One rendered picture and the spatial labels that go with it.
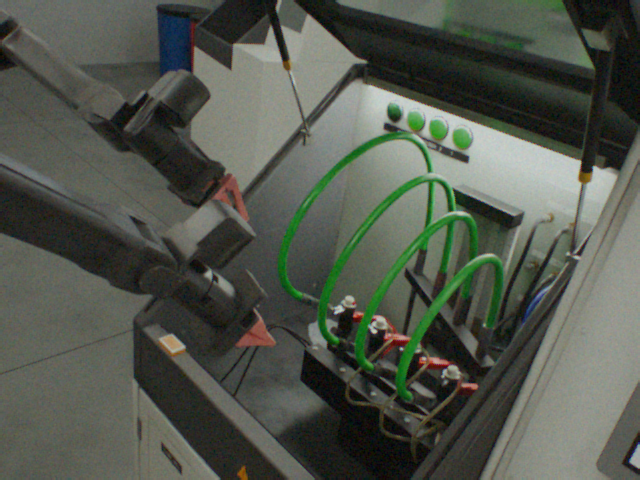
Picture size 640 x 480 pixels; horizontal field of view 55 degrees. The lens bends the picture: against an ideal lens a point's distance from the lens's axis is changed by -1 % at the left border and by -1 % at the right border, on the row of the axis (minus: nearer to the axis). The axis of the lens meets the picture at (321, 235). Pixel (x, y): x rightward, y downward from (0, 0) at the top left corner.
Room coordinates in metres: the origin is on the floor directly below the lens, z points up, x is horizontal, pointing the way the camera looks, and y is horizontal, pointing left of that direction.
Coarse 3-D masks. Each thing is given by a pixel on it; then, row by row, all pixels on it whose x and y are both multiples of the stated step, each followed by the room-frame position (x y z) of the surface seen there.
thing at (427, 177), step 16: (416, 176) 0.93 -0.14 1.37; (432, 176) 0.95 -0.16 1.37; (400, 192) 0.90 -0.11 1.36; (448, 192) 0.99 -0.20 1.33; (384, 208) 0.87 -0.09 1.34; (448, 208) 1.01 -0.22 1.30; (368, 224) 0.85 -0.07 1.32; (448, 224) 1.02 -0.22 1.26; (352, 240) 0.84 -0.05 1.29; (448, 240) 1.02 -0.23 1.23; (448, 256) 1.03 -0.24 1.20; (336, 272) 0.81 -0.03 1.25; (320, 304) 0.80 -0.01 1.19; (320, 320) 0.80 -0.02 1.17; (336, 336) 0.84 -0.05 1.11; (352, 352) 0.86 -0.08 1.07
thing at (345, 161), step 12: (396, 132) 1.00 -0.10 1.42; (372, 144) 0.96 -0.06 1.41; (420, 144) 1.05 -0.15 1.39; (348, 156) 0.93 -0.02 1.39; (336, 168) 0.91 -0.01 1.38; (432, 168) 1.08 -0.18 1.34; (324, 180) 0.89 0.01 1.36; (312, 192) 0.88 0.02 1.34; (432, 192) 1.10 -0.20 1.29; (432, 204) 1.10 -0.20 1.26; (300, 216) 0.86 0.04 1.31; (432, 216) 1.11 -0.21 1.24; (288, 228) 0.86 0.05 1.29; (288, 240) 0.85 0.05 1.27; (420, 252) 1.11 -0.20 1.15; (288, 288) 0.86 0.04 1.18
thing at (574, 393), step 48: (624, 192) 0.78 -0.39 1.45; (624, 240) 0.74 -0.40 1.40; (576, 288) 0.75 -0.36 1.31; (624, 288) 0.71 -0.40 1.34; (576, 336) 0.72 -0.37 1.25; (624, 336) 0.69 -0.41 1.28; (528, 384) 0.72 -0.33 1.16; (576, 384) 0.69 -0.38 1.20; (624, 384) 0.66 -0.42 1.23; (528, 432) 0.69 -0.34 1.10; (576, 432) 0.66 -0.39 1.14
